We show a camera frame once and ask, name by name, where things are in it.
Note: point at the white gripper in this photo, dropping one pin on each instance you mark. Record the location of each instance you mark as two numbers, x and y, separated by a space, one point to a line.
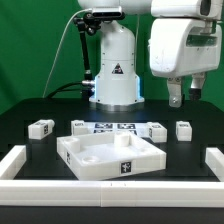
180 47

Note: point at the white square tabletop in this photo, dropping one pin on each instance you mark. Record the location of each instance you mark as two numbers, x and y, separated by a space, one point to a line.
109 155

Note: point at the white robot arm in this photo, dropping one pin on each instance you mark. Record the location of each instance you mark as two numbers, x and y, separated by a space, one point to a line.
117 86

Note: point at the fiducial marker sheet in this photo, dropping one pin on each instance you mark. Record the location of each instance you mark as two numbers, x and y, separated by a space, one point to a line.
139 129

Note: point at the white U-shaped fence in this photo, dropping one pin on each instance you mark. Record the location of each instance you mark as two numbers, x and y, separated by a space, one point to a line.
15 192

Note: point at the grey camera on mount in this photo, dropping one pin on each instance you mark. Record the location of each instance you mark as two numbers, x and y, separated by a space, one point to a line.
108 13

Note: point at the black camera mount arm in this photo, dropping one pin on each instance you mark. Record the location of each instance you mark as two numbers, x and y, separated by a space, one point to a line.
86 50

